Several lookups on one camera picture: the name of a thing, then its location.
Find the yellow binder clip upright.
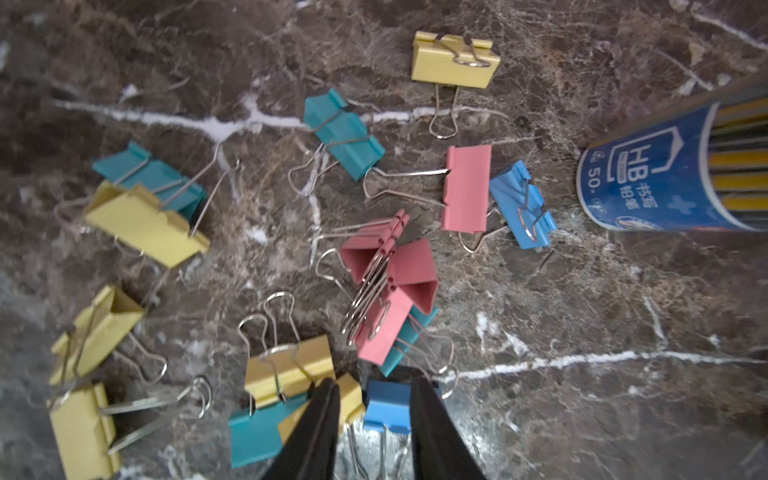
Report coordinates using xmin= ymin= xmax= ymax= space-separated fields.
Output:
xmin=84 ymin=181 xmax=210 ymax=268

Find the teal binder clip under yellow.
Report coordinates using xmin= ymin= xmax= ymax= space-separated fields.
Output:
xmin=53 ymin=141 xmax=208 ymax=229

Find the yellow binder clip lower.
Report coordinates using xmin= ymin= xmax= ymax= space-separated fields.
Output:
xmin=49 ymin=284 xmax=168 ymax=385

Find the blue binder clip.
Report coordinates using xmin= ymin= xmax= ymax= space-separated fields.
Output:
xmin=488 ymin=160 xmax=557 ymax=249
xmin=362 ymin=379 xmax=415 ymax=480

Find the yellow binder clip far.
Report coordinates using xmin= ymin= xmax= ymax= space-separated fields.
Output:
xmin=411 ymin=31 xmax=501 ymax=140

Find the teal binder clip middle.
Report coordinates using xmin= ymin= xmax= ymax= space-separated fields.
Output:
xmin=288 ymin=88 xmax=386 ymax=196

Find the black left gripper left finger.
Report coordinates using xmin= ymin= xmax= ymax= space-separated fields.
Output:
xmin=262 ymin=379 xmax=341 ymax=480

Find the yellow binder clip bottom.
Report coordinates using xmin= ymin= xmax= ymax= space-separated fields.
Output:
xmin=49 ymin=376 xmax=213 ymax=480

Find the yellow binder clip near finger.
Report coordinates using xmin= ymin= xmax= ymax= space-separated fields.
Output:
xmin=237 ymin=291 xmax=336 ymax=415

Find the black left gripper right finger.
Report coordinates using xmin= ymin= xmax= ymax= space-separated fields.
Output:
xmin=410 ymin=377 xmax=485 ymax=479

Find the pink binder clip pile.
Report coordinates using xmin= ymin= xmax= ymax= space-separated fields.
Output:
xmin=311 ymin=209 xmax=439 ymax=368

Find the pink binder clip flat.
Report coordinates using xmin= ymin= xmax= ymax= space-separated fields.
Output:
xmin=362 ymin=145 xmax=492 ymax=234

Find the blue lid pencil canister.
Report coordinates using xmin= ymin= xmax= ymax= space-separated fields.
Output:
xmin=576 ymin=76 xmax=767 ymax=232

